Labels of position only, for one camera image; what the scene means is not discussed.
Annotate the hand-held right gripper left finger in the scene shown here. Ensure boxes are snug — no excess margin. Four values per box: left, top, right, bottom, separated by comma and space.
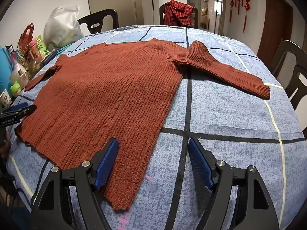
31, 138, 120, 230

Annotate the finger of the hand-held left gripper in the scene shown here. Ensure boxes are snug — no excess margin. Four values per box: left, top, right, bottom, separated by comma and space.
0, 103, 37, 120

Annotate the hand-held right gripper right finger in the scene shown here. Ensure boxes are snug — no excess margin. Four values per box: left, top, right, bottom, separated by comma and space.
188, 138, 280, 230

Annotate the rust brown knit sweater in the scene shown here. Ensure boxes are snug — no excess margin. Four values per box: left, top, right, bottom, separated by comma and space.
14, 38, 271, 212

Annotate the person's left hand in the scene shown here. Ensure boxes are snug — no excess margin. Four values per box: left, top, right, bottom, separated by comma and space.
0, 133, 11, 159

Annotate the white floral cup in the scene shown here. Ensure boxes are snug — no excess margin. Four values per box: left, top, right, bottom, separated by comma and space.
0, 89, 12, 107

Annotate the white cosmetic jar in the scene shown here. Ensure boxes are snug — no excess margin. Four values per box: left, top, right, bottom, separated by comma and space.
10, 69, 28, 87

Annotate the clear glass bottle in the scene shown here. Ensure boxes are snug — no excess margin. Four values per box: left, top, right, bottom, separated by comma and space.
27, 57, 44, 79

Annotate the light blue box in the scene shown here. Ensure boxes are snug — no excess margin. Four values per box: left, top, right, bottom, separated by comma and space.
0, 45, 12, 91

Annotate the blue checked blanket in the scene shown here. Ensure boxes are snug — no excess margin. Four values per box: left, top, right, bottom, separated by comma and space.
5, 25, 306, 230

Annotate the pink tumbler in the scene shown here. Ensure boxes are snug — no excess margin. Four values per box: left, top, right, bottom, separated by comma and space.
27, 42, 42, 60

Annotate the green floral packet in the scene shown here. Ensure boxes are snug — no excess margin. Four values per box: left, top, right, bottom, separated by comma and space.
35, 35, 50, 58

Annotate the red gift bag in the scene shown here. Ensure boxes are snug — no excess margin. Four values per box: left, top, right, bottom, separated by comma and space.
19, 23, 35, 51

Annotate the white plastic bag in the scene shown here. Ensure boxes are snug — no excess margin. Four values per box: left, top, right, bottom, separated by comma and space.
44, 5, 84, 49

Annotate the dark wooden chair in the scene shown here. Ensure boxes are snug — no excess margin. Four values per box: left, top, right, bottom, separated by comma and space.
159, 2, 199, 29
271, 40, 307, 115
77, 9, 120, 34

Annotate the red checked garment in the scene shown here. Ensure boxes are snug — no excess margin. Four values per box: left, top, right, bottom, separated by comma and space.
164, 0, 194, 28

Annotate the brown wooden door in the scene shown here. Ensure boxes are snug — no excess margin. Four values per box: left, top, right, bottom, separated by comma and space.
257, 0, 293, 58

